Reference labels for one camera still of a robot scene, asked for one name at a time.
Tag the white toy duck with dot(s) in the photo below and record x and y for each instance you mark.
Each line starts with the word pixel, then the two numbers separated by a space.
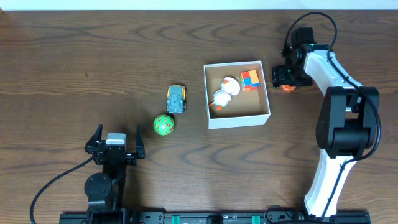
pixel 229 88

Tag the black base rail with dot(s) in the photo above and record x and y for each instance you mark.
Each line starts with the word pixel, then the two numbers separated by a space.
pixel 274 215

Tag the orange round disc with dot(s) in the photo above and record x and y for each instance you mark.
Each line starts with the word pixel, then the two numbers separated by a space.
pixel 287 88

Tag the white cardboard box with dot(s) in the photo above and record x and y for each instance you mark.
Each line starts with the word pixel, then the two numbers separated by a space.
pixel 236 95

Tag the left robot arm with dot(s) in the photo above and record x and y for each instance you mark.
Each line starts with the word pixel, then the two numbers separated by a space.
pixel 105 189

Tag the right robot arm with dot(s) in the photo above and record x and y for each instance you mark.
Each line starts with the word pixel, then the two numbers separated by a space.
pixel 348 123

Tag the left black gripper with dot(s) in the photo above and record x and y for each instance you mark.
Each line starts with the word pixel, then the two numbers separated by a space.
pixel 115 153

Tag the green numbered ball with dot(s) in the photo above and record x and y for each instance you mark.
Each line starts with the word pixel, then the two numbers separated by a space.
pixel 163 125

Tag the grey yellow toy truck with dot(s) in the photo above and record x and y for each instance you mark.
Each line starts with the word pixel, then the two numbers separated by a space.
pixel 176 99

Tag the colourful puzzle cube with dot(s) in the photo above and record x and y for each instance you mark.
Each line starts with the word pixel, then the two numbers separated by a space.
pixel 249 80

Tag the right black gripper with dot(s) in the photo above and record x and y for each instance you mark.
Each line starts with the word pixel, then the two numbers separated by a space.
pixel 280 78

